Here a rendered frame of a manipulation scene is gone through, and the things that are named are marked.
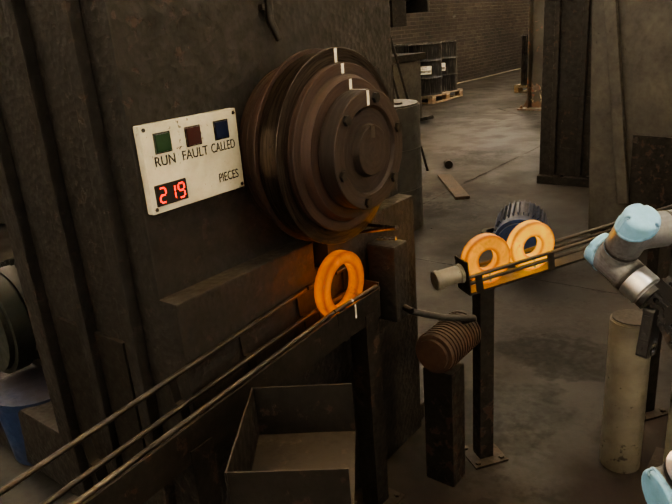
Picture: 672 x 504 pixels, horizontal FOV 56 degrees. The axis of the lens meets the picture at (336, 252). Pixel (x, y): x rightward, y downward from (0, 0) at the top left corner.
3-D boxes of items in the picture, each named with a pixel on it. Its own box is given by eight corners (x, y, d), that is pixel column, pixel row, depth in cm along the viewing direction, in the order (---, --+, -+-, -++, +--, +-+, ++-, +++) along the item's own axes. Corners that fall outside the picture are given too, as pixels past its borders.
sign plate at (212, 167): (147, 214, 130) (131, 126, 125) (238, 185, 150) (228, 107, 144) (154, 215, 129) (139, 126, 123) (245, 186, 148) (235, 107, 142)
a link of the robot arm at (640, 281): (613, 294, 136) (631, 286, 141) (629, 309, 134) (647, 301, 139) (635, 269, 132) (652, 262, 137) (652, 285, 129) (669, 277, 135)
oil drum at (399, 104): (327, 231, 465) (317, 107, 436) (373, 210, 509) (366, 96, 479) (396, 242, 430) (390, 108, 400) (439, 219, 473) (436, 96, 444)
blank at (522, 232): (502, 226, 192) (509, 229, 189) (547, 213, 195) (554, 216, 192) (507, 273, 197) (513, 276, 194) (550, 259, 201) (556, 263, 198)
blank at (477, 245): (457, 239, 188) (462, 243, 185) (503, 226, 192) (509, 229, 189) (462, 287, 194) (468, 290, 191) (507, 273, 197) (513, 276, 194)
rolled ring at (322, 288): (362, 242, 171) (352, 240, 173) (320, 264, 158) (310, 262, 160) (366, 304, 177) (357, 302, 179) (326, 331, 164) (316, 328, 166)
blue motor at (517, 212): (490, 276, 362) (490, 218, 350) (497, 243, 413) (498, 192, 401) (547, 278, 352) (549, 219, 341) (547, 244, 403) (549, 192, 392)
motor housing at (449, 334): (417, 480, 205) (411, 331, 187) (449, 444, 221) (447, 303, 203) (453, 495, 197) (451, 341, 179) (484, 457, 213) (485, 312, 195)
